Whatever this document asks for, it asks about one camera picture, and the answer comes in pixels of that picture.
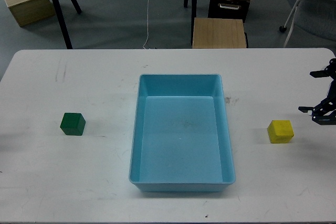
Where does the black drawer cabinet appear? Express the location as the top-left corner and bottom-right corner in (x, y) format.
(207, 0), (250, 23)

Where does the wooden stool behind table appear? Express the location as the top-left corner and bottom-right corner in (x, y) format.
(192, 18), (247, 49)

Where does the green wooden cube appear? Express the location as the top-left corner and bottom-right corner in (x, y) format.
(60, 113), (86, 136)

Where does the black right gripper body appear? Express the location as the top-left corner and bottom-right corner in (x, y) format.
(312, 58), (335, 125)

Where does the black tripod legs left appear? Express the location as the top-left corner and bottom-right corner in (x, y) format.
(52, 0), (82, 49)

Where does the white hanging cable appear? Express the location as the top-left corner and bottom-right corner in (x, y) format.
(142, 0), (151, 50)

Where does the yellow wooden cube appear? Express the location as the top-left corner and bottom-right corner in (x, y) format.
(267, 120), (294, 144)

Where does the light blue plastic tray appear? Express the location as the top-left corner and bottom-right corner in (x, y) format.
(129, 74), (236, 192)

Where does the grey office chair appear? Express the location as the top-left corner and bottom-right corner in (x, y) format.
(279, 0), (335, 47)

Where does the light wooden box on floor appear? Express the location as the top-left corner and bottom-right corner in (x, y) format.
(5, 0), (56, 27)

